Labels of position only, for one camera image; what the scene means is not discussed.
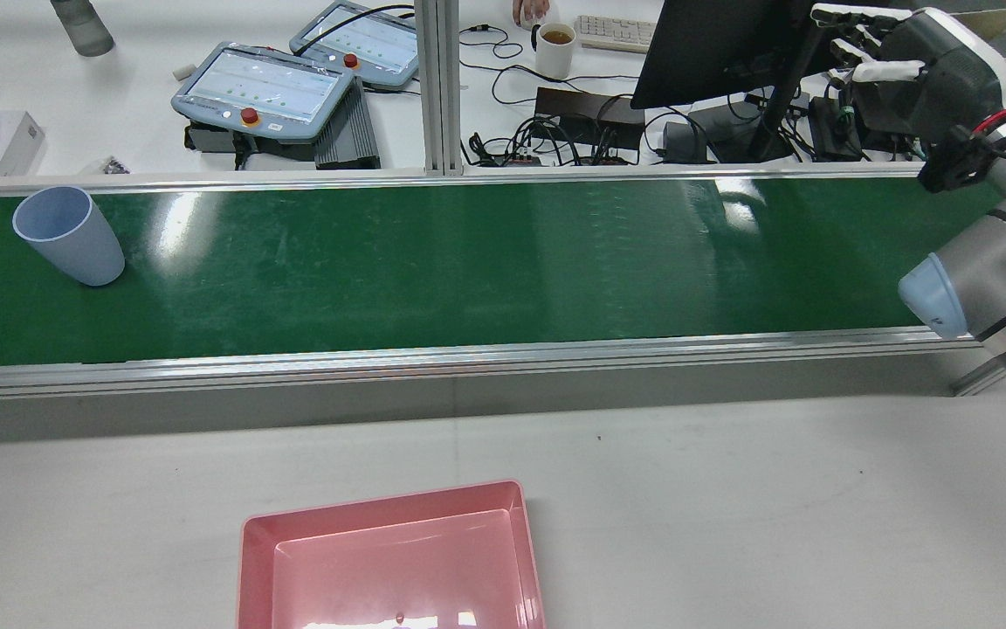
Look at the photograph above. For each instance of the black hub box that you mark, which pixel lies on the black hub box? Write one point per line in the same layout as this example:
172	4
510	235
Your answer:
835	131

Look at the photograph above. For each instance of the flat black box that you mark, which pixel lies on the flat black box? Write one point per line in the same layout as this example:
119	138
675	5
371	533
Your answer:
582	105

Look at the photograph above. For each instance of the black power adapter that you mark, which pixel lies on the black power adapter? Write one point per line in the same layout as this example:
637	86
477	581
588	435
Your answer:
686	141

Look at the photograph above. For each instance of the clear bag of screws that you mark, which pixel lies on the clear bag of screws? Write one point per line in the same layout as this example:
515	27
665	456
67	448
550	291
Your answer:
110	166

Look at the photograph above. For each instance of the green conveyor belt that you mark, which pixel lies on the green conveyor belt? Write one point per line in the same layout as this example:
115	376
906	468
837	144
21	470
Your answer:
468	262

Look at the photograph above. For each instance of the light blue plastic cup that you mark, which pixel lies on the light blue plastic cup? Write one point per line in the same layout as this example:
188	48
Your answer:
75	253

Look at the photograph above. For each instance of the dark grey finned box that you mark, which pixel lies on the dark grey finned box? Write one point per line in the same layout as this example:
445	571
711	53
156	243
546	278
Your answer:
350	131

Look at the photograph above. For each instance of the white keyboard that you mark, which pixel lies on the white keyboard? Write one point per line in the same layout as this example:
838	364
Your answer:
612	33

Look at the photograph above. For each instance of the grey-blue teach pendant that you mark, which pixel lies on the grey-blue teach pendant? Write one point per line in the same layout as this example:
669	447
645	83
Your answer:
372	39
258	87

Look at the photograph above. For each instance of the white cardboard box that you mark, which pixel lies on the white cardboard box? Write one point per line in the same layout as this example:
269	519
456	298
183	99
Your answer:
23	144

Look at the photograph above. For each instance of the metal power supply unit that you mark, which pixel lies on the metal power supply unit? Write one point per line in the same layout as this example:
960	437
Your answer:
215	140

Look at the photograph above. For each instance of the aluminium profile post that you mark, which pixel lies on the aluminium profile post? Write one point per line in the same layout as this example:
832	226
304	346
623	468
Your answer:
437	87

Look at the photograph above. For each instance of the white mug with tea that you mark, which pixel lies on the white mug with tea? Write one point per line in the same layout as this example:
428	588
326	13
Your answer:
555	57

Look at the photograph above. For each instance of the black monitor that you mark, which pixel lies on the black monitor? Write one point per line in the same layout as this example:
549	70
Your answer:
713	44

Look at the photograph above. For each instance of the small white tube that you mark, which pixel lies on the small white tube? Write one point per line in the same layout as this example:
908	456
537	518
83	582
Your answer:
183	72

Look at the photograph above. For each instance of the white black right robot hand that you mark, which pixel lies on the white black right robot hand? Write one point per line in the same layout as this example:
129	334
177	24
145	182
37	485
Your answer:
948	79

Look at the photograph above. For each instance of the pink plastic box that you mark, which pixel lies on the pink plastic box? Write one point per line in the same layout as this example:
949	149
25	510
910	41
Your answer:
398	568

